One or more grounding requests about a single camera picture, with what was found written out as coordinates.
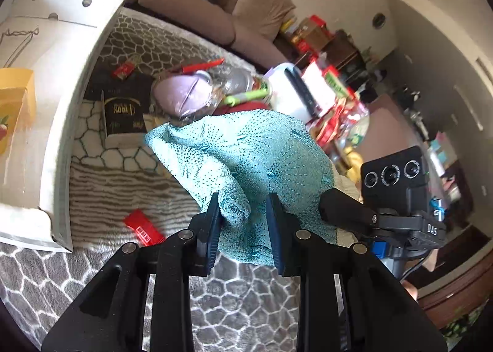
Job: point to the red pouch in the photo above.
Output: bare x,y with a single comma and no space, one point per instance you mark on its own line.
247,106

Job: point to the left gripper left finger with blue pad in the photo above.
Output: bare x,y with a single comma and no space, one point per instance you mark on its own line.
108,314

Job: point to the clear jar yellow lid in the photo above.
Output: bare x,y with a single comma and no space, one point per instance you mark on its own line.
18,101

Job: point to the bananas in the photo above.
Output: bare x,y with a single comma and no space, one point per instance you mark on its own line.
352,163

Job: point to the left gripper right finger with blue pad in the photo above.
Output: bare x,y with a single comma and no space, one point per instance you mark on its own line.
349,301

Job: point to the white appliance with black handle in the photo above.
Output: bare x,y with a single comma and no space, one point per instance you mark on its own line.
289,94

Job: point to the green marker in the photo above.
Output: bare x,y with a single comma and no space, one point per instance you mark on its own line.
240,98

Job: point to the white cardboard box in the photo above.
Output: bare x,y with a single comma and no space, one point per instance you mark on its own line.
60,41

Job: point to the purple pouch in bag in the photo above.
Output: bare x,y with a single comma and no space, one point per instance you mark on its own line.
181,95

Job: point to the red candy wrapper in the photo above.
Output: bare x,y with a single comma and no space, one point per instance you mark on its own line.
144,230

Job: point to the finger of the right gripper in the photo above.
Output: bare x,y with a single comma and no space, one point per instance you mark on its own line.
342,211

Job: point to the black camera module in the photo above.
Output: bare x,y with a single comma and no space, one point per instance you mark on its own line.
400,182

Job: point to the small red packet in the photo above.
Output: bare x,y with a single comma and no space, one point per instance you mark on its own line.
124,70

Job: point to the red pen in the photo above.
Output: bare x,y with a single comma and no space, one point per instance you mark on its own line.
191,68

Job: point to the person's right hand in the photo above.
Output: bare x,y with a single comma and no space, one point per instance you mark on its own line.
429,263

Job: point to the teal knitted towel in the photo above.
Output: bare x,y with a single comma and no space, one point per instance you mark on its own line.
242,157

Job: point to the black booklet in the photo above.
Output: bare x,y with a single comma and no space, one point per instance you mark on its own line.
123,119

